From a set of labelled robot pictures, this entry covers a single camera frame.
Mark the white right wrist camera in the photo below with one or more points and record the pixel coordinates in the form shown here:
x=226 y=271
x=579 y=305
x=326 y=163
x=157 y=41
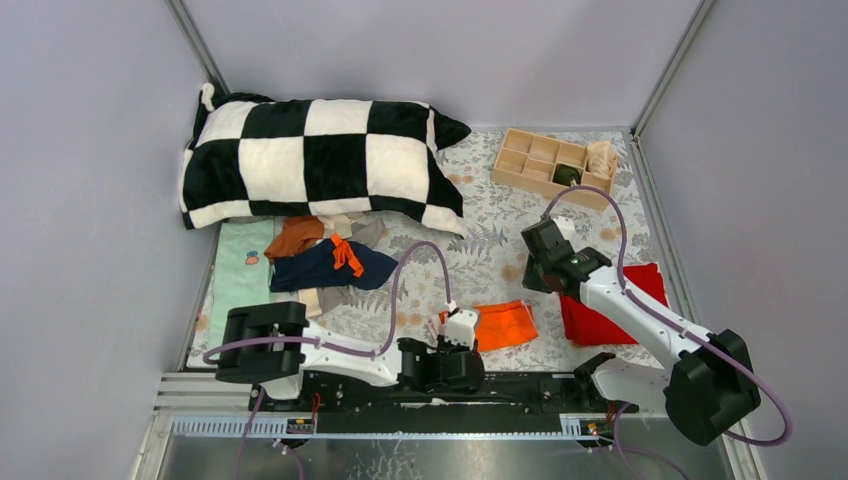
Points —
x=566 y=227

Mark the red folded cloth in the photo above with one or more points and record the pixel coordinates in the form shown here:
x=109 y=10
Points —
x=601 y=314

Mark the perforated metal cable tray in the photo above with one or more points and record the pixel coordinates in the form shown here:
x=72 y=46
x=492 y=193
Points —
x=559 y=427

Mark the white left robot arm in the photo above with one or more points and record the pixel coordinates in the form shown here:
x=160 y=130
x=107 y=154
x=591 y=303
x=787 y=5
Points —
x=274 y=346

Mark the orange underwear white trim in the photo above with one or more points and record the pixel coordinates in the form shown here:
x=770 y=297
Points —
x=500 y=325

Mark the mint green printed cloth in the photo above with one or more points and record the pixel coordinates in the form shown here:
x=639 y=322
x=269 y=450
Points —
x=241 y=272

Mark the black white checkered pillow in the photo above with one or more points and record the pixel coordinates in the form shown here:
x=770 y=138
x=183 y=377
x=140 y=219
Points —
x=252 y=156

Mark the floral bed sheet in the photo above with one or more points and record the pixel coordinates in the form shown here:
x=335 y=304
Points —
x=487 y=266

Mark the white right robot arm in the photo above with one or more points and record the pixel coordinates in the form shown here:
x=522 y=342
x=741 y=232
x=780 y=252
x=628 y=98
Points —
x=701 y=382

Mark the rolled dark green garment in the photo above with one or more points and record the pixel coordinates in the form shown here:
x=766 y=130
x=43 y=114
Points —
x=567 y=175

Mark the rolled beige garment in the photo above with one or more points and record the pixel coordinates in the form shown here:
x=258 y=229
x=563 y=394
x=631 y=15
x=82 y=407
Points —
x=601 y=158

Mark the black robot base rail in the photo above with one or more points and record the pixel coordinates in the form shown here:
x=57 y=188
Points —
x=503 y=398

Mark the wooden compartment organizer box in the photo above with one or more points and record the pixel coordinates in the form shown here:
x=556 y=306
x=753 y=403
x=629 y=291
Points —
x=527 y=160

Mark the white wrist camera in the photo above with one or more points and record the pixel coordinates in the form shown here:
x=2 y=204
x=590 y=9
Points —
x=459 y=327
x=566 y=227

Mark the rust brown garment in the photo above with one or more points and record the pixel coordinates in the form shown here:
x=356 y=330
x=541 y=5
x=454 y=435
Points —
x=297 y=235

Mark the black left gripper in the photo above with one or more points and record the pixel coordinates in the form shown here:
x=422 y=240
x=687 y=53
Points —
x=442 y=345

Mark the cream beige garment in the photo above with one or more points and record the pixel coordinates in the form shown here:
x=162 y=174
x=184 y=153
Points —
x=340 y=224

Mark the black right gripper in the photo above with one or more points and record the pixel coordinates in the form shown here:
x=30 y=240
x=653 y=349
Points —
x=529 y=279

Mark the navy underwear orange trim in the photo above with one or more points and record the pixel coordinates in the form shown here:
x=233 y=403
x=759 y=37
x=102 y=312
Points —
x=333 y=262

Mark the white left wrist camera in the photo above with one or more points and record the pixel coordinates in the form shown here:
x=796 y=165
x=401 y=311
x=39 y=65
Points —
x=459 y=327

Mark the grey garment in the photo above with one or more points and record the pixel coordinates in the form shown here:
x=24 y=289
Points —
x=368 y=234

